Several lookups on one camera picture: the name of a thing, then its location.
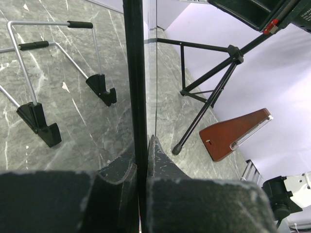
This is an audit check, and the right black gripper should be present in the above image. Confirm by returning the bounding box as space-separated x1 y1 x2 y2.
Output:
208 0 311 34

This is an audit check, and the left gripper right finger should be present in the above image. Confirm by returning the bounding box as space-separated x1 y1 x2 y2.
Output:
146 136 277 233

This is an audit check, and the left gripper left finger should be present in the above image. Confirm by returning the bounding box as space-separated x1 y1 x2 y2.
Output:
0 145 138 233

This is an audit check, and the white whiteboard black frame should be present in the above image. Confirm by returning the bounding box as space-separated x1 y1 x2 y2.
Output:
123 0 157 233

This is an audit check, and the aluminium frame rail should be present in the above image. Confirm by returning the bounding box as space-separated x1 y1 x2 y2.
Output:
240 160 263 187

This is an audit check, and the wire whiteboard easel stand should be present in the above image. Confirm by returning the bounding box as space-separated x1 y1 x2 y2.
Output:
0 20 118 148

